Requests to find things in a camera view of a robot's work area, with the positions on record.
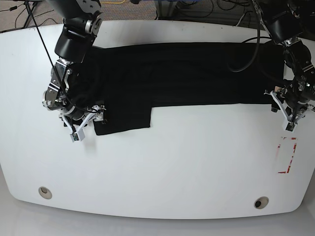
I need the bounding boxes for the left table cable grommet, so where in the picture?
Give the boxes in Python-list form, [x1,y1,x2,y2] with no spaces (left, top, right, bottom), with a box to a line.
[38,187,52,200]

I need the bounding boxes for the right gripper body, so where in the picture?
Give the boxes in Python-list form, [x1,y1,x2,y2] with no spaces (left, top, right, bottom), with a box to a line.
[59,105,105,134]

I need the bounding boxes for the red tape rectangle marking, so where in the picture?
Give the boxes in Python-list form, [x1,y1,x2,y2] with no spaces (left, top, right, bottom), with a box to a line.
[276,137,298,174]

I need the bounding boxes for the black t-shirt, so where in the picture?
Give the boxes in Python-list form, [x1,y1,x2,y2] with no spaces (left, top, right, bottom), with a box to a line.
[68,42,288,135]

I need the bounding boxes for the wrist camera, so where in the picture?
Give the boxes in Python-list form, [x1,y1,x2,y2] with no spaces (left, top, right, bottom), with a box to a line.
[282,120,297,133]
[70,130,85,142]

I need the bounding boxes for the black tripod stand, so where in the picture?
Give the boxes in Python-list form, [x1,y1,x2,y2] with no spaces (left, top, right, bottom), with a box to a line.
[14,1,39,29]

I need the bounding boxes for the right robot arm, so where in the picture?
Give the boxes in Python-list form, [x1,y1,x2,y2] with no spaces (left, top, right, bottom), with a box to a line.
[42,0,106,141]

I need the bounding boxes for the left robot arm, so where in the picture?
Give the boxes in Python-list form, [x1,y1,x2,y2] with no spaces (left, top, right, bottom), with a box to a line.
[252,0,315,132]

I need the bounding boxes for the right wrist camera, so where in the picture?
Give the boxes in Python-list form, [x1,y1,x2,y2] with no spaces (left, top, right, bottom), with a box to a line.
[70,130,85,142]

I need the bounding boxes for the table cable grommet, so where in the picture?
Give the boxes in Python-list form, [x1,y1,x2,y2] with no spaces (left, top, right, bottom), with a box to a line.
[254,196,269,209]
[38,187,52,200]

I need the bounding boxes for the right table cable grommet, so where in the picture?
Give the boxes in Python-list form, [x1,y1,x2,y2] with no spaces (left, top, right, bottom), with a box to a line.
[254,196,269,209]

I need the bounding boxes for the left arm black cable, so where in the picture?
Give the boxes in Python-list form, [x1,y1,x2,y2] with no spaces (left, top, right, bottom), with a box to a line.
[227,0,296,87]

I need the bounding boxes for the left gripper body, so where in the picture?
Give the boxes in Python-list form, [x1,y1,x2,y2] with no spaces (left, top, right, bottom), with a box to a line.
[264,86,315,125]

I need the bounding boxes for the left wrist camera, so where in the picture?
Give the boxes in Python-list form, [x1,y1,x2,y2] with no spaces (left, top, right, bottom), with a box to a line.
[282,120,297,133]

